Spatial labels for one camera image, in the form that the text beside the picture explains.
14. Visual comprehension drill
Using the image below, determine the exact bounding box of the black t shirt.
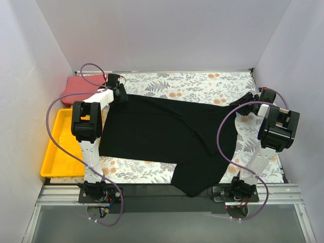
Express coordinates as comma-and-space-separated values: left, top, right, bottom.
99, 95, 238, 197

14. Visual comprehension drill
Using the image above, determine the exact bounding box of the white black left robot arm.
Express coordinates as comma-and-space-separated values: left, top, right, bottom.
71, 73, 128, 204

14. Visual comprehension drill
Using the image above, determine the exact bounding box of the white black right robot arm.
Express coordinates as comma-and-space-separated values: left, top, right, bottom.
228, 87, 300, 201

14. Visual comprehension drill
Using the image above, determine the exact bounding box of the folded red t shirt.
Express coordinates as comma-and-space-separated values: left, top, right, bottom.
61, 74, 106, 106

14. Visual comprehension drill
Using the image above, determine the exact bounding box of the floral table mat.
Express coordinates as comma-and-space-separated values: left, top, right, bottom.
69, 71, 287, 184

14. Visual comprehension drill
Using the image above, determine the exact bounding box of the yellow plastic tray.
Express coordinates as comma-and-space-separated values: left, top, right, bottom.
40, 108, 85, 178

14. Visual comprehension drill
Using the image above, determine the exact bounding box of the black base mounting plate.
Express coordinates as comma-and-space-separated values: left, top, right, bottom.
78, 182, 260, 215

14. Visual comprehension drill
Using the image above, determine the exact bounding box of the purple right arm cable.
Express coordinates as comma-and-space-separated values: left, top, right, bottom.
217, 88, 288, 221

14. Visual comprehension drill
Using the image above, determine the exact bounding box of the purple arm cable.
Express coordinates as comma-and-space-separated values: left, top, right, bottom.
217, 88, 288, 221
47, 63, 125, 226

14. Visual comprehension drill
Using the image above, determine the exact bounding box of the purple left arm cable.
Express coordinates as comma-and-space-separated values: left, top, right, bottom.
47, 63, 125, 226

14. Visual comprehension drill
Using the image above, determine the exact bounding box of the aluminium frame rail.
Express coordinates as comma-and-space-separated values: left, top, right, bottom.
22, 184, 82, 243

